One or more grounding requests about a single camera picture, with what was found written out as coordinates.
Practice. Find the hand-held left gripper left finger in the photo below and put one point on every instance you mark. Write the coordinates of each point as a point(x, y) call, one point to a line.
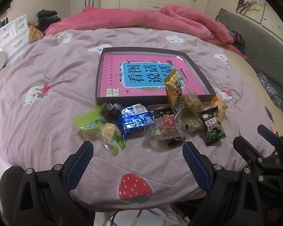
point(81, 164)

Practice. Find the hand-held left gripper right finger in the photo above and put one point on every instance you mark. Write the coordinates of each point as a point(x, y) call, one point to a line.
point(195, 167)

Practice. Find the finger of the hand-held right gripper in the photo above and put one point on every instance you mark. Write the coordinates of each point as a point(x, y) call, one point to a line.
point(247, 153)
point(267, 134)

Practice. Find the green pastry packet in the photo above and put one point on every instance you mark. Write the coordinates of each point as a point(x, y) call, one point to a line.
point(89, 122)

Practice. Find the clear packet with red candy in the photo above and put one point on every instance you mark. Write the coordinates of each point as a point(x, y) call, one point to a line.
point(167, 124)

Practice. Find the orange pastry packet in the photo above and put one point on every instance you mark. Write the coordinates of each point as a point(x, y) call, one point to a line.
point(220, 109)

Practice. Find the brown chocolate bar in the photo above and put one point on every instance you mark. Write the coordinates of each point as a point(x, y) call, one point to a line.
point(160, 112)

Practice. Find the blue snack packet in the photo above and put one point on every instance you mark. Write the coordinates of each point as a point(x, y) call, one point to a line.
point(134, 120)

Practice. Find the grey cardboard box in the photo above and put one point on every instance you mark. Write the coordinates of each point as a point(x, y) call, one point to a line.
point(132, 100)

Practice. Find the black green pea packet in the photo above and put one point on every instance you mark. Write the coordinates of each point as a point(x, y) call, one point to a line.
point(212, 131)

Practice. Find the dark patterned pillow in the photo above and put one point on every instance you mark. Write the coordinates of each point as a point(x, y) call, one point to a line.
point(270, 89)

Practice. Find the clear packet with green label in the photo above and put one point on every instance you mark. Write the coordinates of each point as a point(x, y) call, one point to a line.
point(191, 121)

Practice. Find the pink printed bed sheet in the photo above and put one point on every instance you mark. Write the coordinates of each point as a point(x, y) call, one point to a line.
point(49, 122)

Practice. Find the small dark candy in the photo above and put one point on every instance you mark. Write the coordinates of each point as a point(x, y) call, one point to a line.
point(108, 114)

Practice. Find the clear packet with beige snack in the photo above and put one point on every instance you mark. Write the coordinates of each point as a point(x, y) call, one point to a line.
point(192, 101)

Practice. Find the gold snack packet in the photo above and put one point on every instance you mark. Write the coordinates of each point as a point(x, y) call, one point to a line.
point(173, 91)

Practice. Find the grey quilted headboard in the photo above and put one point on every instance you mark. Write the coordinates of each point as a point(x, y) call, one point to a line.
point(261, 51)

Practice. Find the pink book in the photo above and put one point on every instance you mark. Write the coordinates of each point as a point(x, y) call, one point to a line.
point(113, 75)

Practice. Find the striped cloth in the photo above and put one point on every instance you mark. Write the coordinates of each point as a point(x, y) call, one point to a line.
point(237, 40)

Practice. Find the tan plush blanket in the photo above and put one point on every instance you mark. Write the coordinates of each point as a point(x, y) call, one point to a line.
point(35, 33)

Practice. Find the white drawer cabinet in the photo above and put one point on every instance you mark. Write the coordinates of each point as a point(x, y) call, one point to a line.
point(11, 35)

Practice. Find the dark clothes pile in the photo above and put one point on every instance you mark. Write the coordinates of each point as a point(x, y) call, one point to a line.
point(47, 16)

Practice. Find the pink quilt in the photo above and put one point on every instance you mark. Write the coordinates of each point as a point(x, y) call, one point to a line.
point(132, 18)

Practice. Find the green box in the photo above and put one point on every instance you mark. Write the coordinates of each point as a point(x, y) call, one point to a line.
point(2, 23)

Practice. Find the tree wall painting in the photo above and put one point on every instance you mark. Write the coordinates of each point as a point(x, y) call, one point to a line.
point(254, 2)

